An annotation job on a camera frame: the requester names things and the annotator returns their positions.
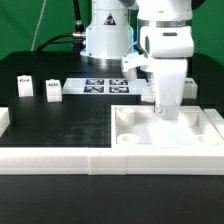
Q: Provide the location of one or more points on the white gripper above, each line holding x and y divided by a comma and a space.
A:
165, 76

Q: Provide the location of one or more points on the white square tabletop part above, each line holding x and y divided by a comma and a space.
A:
135, 124

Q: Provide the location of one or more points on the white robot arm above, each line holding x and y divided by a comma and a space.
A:
154, 36

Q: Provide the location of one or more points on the white right fence piece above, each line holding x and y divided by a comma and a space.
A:
216, 119

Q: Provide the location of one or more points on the white fence piece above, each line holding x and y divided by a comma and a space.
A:
216, 119
4, 119

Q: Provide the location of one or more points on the white fiducial tag sheet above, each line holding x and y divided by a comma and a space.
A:
102, 86

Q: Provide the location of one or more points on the white front fence bar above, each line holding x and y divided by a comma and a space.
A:
111, 161

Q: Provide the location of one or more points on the white left fence piece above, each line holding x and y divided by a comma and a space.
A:
4, 119

